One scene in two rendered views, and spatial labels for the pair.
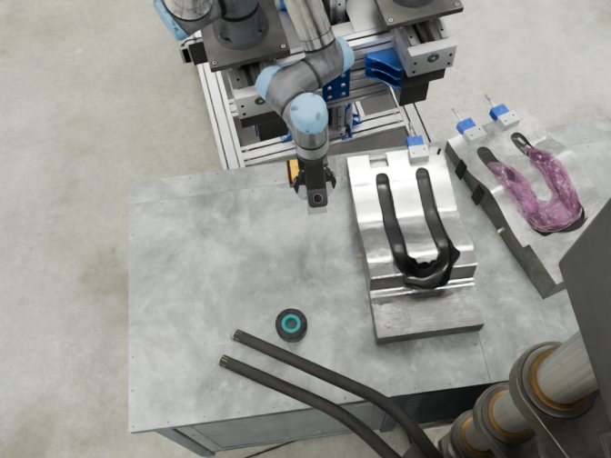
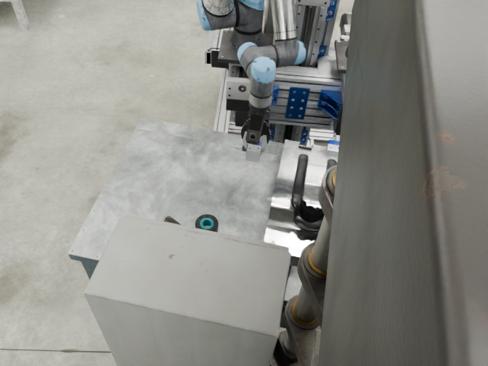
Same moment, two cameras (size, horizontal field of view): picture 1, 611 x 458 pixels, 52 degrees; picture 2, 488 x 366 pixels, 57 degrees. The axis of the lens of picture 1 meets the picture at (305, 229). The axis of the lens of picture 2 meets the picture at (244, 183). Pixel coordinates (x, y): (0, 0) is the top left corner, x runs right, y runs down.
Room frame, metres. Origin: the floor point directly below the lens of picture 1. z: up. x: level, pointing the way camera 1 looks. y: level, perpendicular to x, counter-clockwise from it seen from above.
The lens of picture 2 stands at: (-0.39, -0.19, 2.10)
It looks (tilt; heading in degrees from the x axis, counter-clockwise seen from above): 49 degrees down; 9
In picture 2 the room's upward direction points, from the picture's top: 5 degrees clockwise
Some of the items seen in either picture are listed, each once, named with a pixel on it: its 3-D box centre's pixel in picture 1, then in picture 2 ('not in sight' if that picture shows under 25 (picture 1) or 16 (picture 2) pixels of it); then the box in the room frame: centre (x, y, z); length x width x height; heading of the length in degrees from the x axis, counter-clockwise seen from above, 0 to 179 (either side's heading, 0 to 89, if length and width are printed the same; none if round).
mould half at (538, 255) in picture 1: (537, 192); not in sight; (0.75, -0.62, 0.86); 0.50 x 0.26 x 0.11; 18
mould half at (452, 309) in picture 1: (411, 236); (310, 197); (0.66, -0.27, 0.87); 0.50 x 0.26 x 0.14; 1
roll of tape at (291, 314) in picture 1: (291, 325); (206, 226); (0.48, 0.06, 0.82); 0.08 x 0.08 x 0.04
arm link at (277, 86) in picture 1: (287, 88); (256, 59); (0.88, 0.00, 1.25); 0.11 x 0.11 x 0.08; 32
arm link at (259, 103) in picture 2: (310, 142); (259, 96); (0.78, -0.03, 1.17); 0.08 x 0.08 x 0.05
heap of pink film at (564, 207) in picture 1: (539, 184); not in sight; (0.75, -0.62, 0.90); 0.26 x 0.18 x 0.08; 18
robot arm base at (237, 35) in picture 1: (238, 15); (247, 35); (1.27, 0.11, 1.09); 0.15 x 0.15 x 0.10
